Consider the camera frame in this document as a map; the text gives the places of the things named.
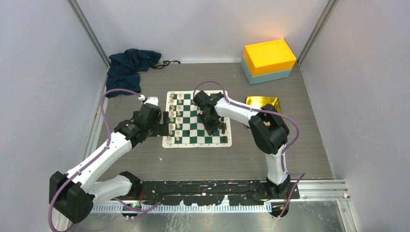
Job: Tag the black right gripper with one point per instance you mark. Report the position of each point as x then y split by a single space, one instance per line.
209 128

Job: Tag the green white chess mat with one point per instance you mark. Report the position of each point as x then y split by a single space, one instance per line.
198 136

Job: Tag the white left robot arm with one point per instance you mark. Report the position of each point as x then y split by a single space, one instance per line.
77 191

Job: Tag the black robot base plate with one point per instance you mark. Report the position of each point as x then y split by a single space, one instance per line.
216 196

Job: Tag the gold metal tin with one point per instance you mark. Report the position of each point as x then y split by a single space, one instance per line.
260 101

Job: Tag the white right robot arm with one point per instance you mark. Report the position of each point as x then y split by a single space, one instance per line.
269 131

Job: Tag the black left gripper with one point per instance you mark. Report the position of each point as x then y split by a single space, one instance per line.
161 129

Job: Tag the dark blue cloth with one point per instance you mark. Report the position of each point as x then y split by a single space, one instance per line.
125 68

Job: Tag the yellow and blue box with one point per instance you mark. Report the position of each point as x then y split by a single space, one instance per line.
267 61

